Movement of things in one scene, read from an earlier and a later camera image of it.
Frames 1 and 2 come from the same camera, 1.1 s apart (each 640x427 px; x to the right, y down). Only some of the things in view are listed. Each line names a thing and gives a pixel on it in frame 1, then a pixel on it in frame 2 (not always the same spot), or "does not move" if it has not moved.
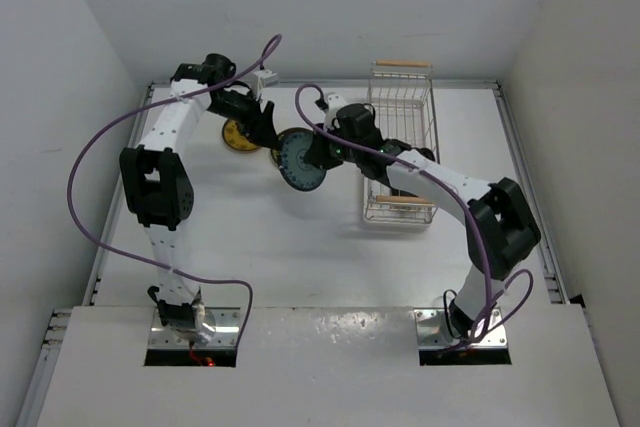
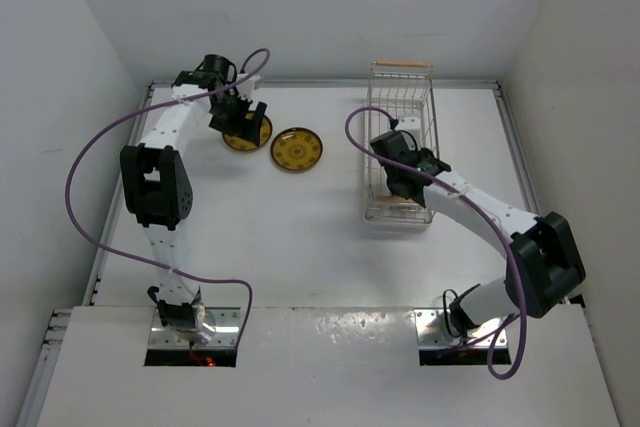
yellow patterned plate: x=233 y=138 does not move
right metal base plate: x=433 y=331 does not move
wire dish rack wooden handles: x=402 y=98 does not move
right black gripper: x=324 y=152 to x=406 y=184
